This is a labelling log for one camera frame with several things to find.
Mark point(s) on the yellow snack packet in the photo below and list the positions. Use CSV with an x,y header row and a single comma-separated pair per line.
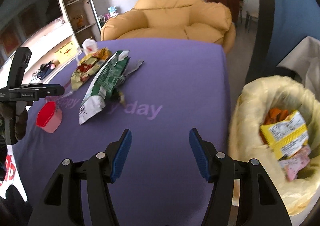
x,y
286,137

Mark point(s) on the white small gift box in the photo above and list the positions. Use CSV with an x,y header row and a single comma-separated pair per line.
x,y
89,48

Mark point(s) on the orange wrapper in bin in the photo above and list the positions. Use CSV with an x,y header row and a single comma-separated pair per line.
x,y
275,115

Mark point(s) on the white display shelf unit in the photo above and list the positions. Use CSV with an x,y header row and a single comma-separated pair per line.
x,y
44,26

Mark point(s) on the trash bin with yellow bag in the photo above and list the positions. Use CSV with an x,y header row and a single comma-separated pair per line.
x,y
245,143

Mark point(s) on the purple tablecloth with lettering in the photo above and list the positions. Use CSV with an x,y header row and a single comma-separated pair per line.
x,y
181,85

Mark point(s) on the yellow box on shelf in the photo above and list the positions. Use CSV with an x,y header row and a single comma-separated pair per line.
x,y
65,53

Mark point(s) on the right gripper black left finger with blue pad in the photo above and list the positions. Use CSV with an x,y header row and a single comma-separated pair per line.
x,y
61,204

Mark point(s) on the white cloth covered seat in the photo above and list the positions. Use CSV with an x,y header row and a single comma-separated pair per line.
x,y
304,61

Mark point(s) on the black silver torn wrapper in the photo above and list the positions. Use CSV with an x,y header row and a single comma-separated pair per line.
x,y
128,71

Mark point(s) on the pink snack packet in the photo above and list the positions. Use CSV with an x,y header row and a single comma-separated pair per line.
x,y
296,163

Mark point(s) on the red lidded pink box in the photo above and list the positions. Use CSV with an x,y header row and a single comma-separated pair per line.
x,y
49,117

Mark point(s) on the yellow red snack wrapper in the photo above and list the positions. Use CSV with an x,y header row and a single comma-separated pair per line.
x,y
88,66

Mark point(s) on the dark gloved left hand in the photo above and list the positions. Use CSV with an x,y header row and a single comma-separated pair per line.
x,y
21,121

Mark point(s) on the green white milk carton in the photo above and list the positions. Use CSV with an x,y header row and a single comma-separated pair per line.
x,y
102,86

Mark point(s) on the yellow leather armchair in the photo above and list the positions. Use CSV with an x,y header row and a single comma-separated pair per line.
x,y
179,19

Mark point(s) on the light blue toy figure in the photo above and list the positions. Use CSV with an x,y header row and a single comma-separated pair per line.
x,y
112,11

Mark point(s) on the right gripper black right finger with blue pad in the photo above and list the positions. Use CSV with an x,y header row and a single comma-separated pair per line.
x,y
259,201

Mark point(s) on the dark blue bag on shelf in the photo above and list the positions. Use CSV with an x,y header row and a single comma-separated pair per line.
x,y
45,70

